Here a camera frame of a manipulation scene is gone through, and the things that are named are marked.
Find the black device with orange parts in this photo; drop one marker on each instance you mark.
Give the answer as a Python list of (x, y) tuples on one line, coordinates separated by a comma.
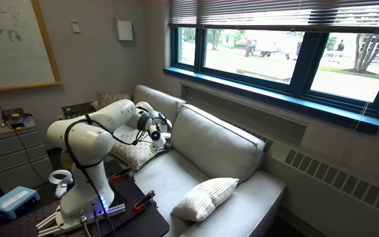
[(16, 118)]

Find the white thermostat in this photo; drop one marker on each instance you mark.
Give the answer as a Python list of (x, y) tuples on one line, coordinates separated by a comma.
[(75, 26)]

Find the grey filing cabinet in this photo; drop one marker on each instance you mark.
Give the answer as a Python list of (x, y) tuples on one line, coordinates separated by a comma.
[(12, 154)]

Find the small white ribbed pillow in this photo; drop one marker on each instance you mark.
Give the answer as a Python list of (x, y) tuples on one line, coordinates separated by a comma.
[(206, 197)]

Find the black orange clamp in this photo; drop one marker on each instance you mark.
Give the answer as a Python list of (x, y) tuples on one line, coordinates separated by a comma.
[(143, 200), (121, 172)]

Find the dark window blinds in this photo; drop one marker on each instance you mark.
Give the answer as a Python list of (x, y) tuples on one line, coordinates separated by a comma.
[(275, 14)]

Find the wall radiator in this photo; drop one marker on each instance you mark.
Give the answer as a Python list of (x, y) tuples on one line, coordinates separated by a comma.
[(341, 184)]

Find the blue box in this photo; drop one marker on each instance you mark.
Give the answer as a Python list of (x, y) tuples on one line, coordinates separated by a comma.
[(12, 202)]

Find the black box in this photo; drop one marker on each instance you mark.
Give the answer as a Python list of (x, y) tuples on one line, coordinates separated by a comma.
[(77, 110)]

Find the window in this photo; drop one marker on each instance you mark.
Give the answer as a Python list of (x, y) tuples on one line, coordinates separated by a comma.
[(275, 59)]

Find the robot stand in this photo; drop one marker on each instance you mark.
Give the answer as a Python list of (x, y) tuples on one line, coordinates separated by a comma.
[(137, 223)]

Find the hand controller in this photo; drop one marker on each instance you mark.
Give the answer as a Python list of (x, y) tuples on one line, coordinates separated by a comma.
[(61, 184)]

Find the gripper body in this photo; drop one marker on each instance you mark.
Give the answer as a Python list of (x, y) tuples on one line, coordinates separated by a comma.
[(164, 148)]

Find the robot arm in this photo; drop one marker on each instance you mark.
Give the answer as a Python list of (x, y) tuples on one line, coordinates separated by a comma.
[(87, 141)]

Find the grey couch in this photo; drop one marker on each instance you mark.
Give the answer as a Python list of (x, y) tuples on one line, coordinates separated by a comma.
[(209, 141)]

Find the patterned beige pillow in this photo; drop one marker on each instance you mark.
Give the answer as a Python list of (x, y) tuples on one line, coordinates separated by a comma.
[(109, 98), (133, 153)]

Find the whiteboard with wooden frame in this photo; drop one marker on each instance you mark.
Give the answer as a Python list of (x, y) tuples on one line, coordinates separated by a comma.
[(15, 42)]

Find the white wall box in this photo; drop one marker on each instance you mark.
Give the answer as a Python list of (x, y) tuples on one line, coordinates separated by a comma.
[(124, 30)]

